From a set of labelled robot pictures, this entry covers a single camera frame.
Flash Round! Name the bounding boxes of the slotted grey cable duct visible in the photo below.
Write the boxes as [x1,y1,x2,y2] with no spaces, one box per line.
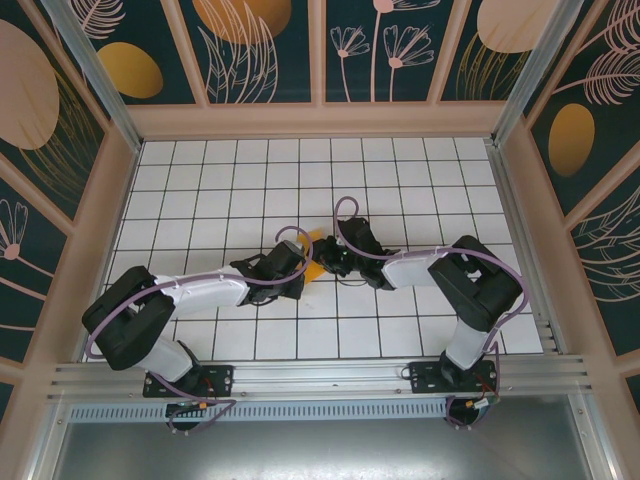
[67,399,451,422]

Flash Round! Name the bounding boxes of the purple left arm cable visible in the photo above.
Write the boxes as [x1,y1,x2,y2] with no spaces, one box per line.
[83,225,315,436]

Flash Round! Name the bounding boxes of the aluminium side rail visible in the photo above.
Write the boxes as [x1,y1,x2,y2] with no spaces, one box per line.
[487,142,570,355]

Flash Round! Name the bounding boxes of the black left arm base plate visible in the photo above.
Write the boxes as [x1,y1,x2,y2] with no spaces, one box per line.
[143,364,235,399]

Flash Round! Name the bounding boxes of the small controller board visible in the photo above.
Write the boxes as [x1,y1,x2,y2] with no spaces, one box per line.
[462,394,502,416]
[165,399,211,417]

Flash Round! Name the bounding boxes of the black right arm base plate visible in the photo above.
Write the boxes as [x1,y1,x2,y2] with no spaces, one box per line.
[408,360,502,394]

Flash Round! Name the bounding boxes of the aluminium frame post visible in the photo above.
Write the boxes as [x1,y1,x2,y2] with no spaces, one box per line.
[40,0,145,152]
[490,0,599,147]

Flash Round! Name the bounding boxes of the long aluminium mounting rail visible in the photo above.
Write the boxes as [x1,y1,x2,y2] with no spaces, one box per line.
[47,354,595,404]

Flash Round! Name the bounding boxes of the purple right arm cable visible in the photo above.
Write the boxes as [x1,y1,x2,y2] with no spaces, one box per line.
[333,196,531,432]

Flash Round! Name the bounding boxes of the grey metal sheet panel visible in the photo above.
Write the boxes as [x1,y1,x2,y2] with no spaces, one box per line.
[29,418,612,480]

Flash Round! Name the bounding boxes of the yellow-orange cloth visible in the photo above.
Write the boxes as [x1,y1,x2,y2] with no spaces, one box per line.
[299,227,327,287]

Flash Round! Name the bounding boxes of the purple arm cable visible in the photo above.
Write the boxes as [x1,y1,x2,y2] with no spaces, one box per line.
[333,196,531,432]
[83,225,315,436]

